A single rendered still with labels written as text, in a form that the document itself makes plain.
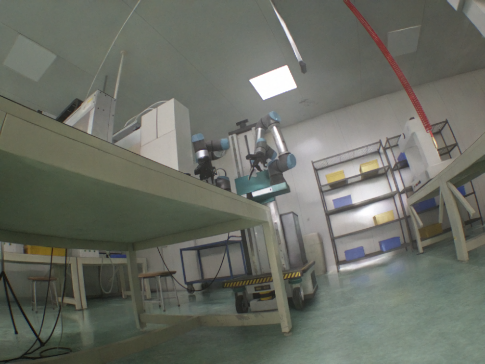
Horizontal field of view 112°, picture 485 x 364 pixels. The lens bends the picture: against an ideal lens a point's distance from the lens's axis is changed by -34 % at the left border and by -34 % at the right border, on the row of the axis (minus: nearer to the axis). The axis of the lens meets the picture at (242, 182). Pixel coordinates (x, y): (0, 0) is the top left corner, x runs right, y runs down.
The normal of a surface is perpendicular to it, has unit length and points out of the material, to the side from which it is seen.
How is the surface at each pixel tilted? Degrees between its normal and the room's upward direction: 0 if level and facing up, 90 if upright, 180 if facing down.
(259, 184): 90
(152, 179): 90
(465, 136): 90
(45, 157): 90
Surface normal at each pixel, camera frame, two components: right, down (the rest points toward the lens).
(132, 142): -0.42, -0.22
